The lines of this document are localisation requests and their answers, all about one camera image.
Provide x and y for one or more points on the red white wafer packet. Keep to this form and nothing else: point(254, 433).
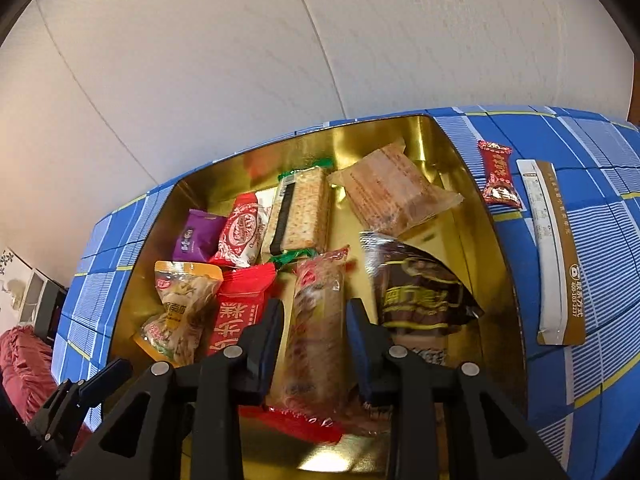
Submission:
point(240, 239)

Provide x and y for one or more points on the green cracker sandwich packet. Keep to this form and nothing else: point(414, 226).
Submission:
point(298, 222)

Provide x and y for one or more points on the blue plaid tablecloth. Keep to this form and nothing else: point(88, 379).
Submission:
point(583, 401)

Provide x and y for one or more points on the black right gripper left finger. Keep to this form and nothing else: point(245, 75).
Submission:
point(142, 437)

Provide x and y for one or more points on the small red candy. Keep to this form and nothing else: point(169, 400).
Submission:
point(499, 187)

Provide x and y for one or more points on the brown pastry clear packet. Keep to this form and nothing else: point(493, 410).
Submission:
point(388, 192)

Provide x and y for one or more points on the red clear triangular snack packet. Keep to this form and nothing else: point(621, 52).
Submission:
point(309, 399)

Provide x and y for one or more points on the gold metal tin box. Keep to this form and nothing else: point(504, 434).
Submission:
point(464, 238)

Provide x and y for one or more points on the white shelf unit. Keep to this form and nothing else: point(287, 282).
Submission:
point(42, 305)

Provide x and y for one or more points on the red sofa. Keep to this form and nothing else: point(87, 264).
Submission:
point(26, 383)

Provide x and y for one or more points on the orange clear nut packet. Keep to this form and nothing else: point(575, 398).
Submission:
point(186, 291)

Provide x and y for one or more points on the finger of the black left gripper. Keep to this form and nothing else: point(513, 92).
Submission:
point(59, 428)

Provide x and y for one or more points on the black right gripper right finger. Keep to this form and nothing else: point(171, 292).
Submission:
point(441, 417)

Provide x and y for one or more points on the black yellow chocolate snack packet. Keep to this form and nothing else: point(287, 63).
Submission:
point(418, 299)

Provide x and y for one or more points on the white gold long box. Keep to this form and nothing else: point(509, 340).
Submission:
point(562, 316)

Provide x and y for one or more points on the purple snack packet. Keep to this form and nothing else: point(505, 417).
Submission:
point(199, 237)

